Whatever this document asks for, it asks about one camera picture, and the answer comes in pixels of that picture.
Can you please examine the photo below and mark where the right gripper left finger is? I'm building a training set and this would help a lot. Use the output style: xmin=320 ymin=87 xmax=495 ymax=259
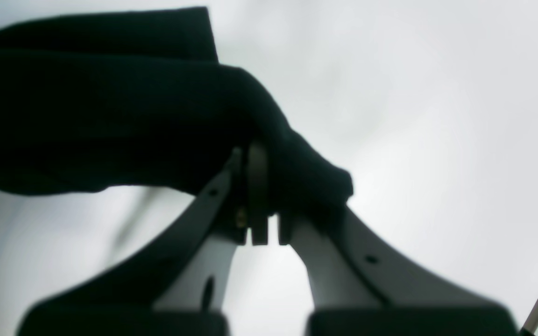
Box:
xmin=18 ymin=142 xmax=269 ymax=336

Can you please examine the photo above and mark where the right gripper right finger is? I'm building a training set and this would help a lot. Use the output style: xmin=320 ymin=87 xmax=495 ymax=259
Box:
xmin=278 ymin=208 xmax=517 ymax=336

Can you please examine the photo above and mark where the black graphic T-shirt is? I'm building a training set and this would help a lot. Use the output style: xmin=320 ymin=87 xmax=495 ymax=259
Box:
xmin=0 ymin=7 xmax=353 ymax=212

